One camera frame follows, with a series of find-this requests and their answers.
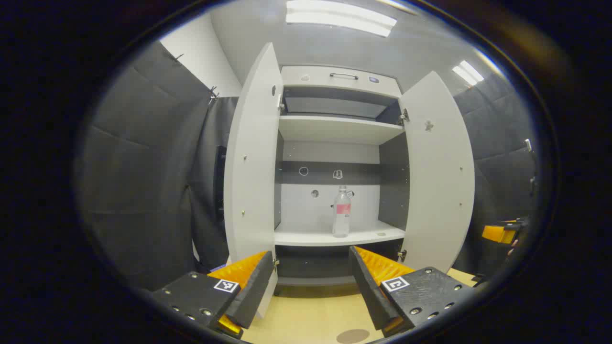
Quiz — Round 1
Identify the white cabinet door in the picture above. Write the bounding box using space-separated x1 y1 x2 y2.
224 42 284 320
398 71 475 274

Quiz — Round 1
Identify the black backdrop cloth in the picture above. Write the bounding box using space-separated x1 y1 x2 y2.
76 41 538 292

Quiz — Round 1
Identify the long ceiling light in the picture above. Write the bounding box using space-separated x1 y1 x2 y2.
286 0 397 38
452 60 485 86

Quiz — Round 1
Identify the round brown coaster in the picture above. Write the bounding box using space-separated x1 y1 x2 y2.
336 329 371 344

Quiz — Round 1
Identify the clear plastic bottle pink label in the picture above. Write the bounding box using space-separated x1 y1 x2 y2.
332 185 352 238

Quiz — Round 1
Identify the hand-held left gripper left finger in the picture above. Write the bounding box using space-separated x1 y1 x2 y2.
151 251 277 340

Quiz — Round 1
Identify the white cabinet shelf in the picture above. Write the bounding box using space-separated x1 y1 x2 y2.
274 221 406 247
279 115 404 146

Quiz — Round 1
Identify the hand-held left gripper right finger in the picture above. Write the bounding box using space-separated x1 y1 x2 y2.
348 246 476 338

